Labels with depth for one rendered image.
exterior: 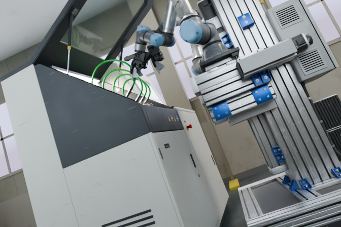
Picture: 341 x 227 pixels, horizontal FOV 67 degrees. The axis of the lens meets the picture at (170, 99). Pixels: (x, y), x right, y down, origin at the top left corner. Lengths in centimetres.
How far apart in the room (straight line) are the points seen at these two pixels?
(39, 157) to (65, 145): 20
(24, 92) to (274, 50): 147
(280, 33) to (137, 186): 117
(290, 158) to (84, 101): 119
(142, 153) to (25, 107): 83
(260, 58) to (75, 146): 110
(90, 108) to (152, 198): 60
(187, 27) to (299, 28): 66
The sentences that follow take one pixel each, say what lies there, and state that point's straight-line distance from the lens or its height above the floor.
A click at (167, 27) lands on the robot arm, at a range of 169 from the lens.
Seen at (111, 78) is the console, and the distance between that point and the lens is 230.
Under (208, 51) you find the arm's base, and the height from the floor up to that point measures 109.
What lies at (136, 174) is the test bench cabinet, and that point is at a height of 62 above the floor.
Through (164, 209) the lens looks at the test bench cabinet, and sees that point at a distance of 140.
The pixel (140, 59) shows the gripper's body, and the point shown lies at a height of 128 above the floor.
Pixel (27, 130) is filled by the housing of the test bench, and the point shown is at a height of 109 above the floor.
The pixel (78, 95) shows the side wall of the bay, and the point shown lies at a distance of 159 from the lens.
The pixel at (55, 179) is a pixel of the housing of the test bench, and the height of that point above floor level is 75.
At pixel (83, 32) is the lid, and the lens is 194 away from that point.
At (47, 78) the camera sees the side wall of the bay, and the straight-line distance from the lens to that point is 174.
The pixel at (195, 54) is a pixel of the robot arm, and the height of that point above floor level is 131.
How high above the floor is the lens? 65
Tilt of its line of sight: 11 degrees up
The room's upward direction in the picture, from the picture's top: 21 degrees counter-clockwise
